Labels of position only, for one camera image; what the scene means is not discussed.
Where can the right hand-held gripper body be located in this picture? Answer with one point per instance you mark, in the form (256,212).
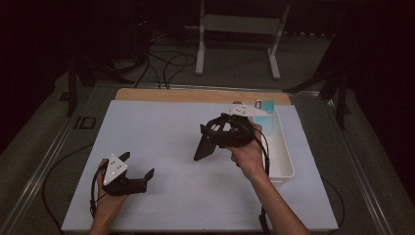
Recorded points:
(233,132)

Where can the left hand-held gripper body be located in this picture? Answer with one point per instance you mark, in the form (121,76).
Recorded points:
(125,186)

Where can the black phone case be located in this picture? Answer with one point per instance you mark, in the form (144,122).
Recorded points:
(205,150)

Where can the iridescent phone case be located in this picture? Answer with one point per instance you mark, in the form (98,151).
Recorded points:
(266,109)

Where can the white plastic bin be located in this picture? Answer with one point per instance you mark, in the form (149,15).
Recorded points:
(279,156)

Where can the person's left hand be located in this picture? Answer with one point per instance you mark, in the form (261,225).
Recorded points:
(112,204)

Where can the person's right hand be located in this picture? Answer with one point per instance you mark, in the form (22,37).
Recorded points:
(249,160)

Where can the white work board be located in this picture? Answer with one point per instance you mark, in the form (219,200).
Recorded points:
(176,196)

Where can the wooden table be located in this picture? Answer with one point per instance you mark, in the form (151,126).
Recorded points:
(195,96)

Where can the black stand with legs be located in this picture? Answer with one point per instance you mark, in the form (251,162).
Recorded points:
(341,98)
(72,91)

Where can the white metal stand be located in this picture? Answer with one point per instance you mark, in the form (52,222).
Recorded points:
(239,24)

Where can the metal floor rail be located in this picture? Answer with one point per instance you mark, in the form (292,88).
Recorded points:
(42,163)
(359,169)

